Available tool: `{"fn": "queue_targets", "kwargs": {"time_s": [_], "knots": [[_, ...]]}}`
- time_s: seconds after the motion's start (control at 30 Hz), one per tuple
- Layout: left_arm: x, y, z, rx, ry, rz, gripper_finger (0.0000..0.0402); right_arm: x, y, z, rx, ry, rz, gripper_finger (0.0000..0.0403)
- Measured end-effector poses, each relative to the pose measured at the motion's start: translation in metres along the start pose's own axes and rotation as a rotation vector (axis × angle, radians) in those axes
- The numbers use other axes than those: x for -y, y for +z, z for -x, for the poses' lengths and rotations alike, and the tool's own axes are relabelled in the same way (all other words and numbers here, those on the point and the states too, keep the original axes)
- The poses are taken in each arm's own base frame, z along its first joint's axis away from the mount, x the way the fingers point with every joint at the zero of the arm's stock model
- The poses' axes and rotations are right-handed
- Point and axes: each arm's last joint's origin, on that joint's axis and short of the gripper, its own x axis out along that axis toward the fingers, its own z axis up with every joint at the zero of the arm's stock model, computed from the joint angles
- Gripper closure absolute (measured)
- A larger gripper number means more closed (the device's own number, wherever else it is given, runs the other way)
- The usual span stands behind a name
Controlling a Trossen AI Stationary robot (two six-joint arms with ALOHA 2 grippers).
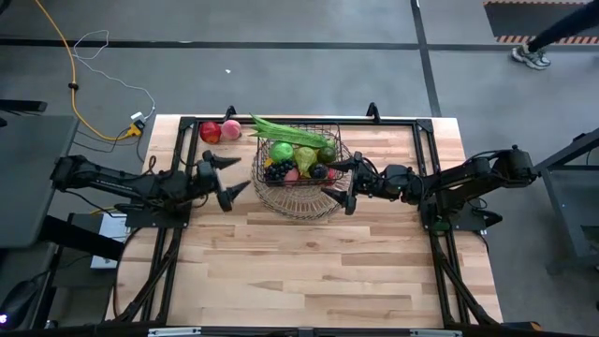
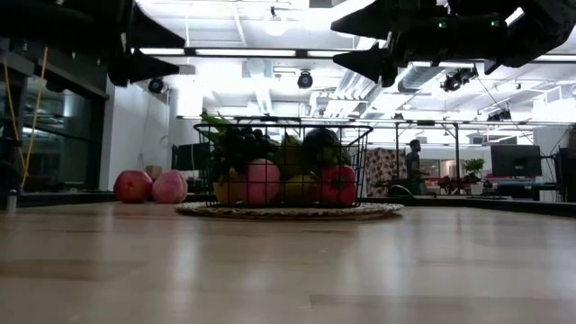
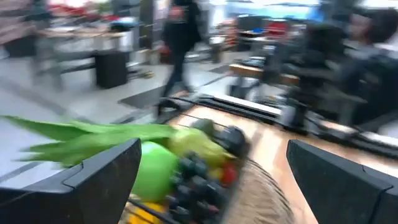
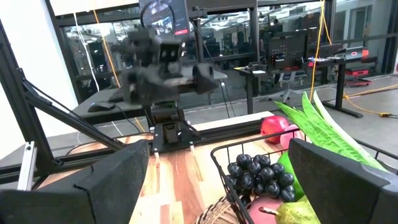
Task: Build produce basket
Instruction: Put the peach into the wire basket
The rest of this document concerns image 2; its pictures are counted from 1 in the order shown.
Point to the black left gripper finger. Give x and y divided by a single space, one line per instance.
150 33
146 66

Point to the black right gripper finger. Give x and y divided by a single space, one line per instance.
373 22
371 60

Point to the green leafy vegetable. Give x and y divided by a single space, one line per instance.
216 122

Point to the dark purple fig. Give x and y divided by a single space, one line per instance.
320 139

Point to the green avocado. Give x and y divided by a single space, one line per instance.
335 156

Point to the red apple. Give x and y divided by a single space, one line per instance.
133 186

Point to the pink peach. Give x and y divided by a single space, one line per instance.
169 186
263 180

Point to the green speckled pear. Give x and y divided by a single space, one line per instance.
291 155

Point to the black grape bunch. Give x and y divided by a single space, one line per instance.
245 146

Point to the red bell pepper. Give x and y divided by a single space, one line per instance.
338 185

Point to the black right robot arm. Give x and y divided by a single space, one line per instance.
540 27

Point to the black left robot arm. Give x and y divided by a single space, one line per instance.
45 18

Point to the black ceiling spotlight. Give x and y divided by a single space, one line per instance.
305 80
156 85
456 80

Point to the cardboard box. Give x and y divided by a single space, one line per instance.
154 172

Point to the person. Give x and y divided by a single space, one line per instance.
414 162

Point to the patterned fabric panel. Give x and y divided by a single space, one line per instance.
382 171

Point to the potted green plant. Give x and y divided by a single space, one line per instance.
474 171

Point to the black desk monitor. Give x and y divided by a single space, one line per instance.
515 159

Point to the round woven placemat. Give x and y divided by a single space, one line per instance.
288 211

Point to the small white cylinder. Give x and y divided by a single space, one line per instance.
11 202

